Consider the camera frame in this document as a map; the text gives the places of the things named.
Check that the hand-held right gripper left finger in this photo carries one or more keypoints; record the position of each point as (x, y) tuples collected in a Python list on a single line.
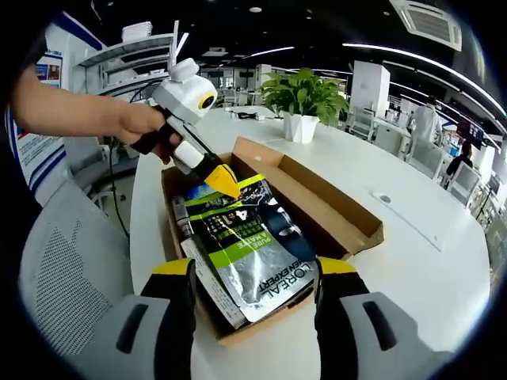
[(174, 301)]

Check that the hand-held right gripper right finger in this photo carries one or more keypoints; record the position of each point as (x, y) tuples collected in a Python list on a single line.
[(336, 301)]

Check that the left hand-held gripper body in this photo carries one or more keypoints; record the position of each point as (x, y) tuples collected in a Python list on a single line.
[(182, 95)]

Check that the silver green soft pouch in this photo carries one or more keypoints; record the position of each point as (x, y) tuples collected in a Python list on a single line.
[(253, 269)]

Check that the brown cardboard shoe box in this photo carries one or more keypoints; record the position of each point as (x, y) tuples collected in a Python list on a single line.
[(317, 198)]

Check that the person's left hand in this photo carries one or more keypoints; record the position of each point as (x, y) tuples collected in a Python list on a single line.
[(138, 122)]

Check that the grey metal shelf rack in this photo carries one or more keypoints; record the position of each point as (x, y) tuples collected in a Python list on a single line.
[(126, 51)]

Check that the white stacked trays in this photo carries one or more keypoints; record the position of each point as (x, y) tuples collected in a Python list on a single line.
[(136, 31)]

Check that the short ceiling light strip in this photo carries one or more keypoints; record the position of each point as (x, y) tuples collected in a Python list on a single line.
[(271, 52)]

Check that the green plant in white pot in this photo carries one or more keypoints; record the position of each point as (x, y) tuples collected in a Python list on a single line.
[(301, 128)]

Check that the white mesh office chair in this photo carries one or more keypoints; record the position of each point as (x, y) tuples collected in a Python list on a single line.
[(71, 257)]

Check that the grey mesh office chair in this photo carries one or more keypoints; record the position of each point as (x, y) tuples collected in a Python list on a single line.
[(465, 182), (425, 156), (362, 122)]

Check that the white square column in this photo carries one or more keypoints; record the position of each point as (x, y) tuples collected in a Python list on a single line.
[(370, 87)]

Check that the long ceiling light strip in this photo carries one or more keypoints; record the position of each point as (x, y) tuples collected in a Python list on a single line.
[(416, 59)]

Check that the white ceiling air conditioner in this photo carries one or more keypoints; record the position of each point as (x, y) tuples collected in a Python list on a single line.
[(431, 23)]

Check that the blue white wall poster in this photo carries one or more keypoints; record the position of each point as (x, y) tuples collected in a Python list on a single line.
[(35, 158)]

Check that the dark wall screen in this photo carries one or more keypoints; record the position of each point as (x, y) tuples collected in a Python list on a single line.
[(470, 134)]

